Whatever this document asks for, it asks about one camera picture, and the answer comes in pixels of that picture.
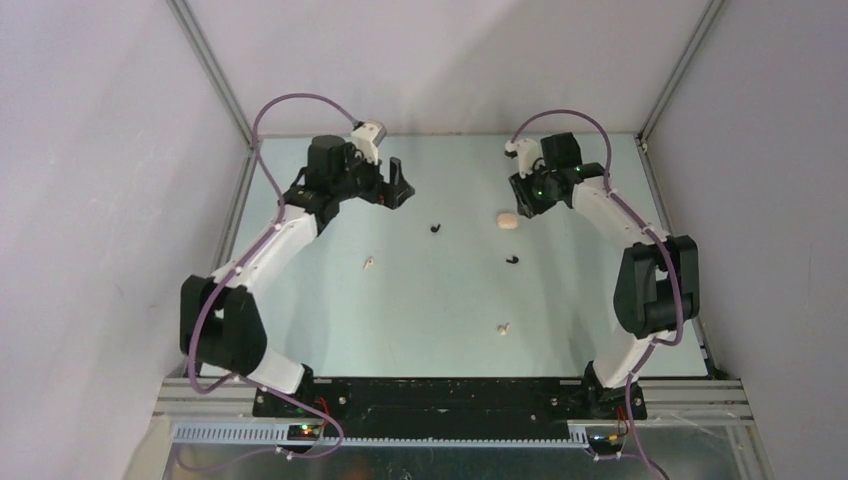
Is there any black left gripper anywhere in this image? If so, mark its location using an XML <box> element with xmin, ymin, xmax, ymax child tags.
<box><xmin>332</xmin><ymin>142</ymin><xmax>414</xmax><ymax>210</ymax></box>

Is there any white earbud charging case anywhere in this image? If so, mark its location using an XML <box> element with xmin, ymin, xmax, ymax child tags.
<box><xmin>496</xmin><ymin>212</ymin><xmax>519</xmax><ymax>230</ymax></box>

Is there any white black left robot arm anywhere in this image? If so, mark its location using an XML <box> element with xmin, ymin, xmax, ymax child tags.
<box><xmin>179</xmin><ymin>135</ymin><xmax>415</xmax><ymax>417</ymax></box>

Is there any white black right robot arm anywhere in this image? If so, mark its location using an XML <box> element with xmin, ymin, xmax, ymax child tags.
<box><xmin>505</xmin><ymin>133</ymin><xmax>700</xmax><ymax>418</ymax></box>

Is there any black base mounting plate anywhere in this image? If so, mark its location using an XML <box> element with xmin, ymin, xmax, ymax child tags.
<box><xmin>251</xmin><ymin>377</ymin><xmax>648</xmax><ymax>441</ymax></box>

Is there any left controller board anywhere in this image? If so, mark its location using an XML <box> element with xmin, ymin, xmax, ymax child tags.
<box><xmin>287</xmin><ymin>425</ymin><xmax>322</xmax><ymax>442</ymax></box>

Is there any controller board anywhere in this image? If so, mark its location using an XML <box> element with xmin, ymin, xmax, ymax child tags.
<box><xmin>287</xmin><ymin>425</ymin><xmax>322</xmax><ymax>442</ymax></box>
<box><xmin>587</xmin><ymin>434</ymin><xmax>625</xmax><ymax>457</ymax></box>

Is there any right controller board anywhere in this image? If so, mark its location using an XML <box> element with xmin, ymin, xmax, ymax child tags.
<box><xmin>587</xmin><ymin>434</ymin><xmax>625</xmax><ymax>457</ymax></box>

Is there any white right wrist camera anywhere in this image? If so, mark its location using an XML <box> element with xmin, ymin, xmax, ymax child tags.
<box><xmin>504</xmin><ymin>138</ymin><xmax>544</xmax><ymax>178</ymax></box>

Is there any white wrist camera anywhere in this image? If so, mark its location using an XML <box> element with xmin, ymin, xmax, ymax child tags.
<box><xmin>504</xmin><ymin>138</ymin><xmax>544</xmax><ymax>178</ymax></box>
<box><xmin>351</xmin><ymin>120</ymin><xmax>387</xmax><ymax>165</ymax></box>

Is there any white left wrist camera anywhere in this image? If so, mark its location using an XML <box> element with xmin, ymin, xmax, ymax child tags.
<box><xmin>351</xmin><ymin>120</ymin><xmax>387</xmax><ymax>165</ymax></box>

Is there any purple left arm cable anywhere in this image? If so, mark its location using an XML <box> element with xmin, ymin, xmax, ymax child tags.
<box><xmin>173</xmin><ymin>93</ymin><xmax>362</xmax><ymax>476</ymax></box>

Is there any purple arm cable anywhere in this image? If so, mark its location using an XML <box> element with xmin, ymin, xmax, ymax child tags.
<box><xmin>508</xmin><ymin>109</ymin><xmax>686</xmax><ymax>480</ymax></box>
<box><xmin>173</xmin><ymin>93</ymin><xmax>362</xmax><ymax>476</ymax></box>

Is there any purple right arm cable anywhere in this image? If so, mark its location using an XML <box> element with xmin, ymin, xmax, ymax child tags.
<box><xmin>508</xmin><ymin>109</ymin><xmax>686</xmax><ymax>480</ymax></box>

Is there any aluminium frame post right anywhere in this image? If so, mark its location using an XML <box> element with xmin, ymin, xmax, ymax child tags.
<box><xmin>636</xmin><ymin>0</ymin><xmax>727</xmax><ymax>153</ymax></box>

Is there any aluminium frame post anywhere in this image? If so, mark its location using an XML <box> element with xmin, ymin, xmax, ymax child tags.
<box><xmin>636</xmin><ymin>0</ymin><xmax>727</xmax><ymax>153</ymax></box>
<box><xmin>166</xmin><ymin>0</ymin><xmax>253</xmax><ymax>147</ymax></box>

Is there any white slotted cable duct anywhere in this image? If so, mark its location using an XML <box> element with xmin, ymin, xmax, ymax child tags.
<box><xmin>170</xmin><ymin>423</ymin><xmax>591</xmax><ymax>449</ymax></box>

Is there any aluminium frame post left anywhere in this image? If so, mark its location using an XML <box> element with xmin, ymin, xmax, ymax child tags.
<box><xmin>166</xmin><ymin>0</ymin><xmax>253</xmax><ymax>147</ymax></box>

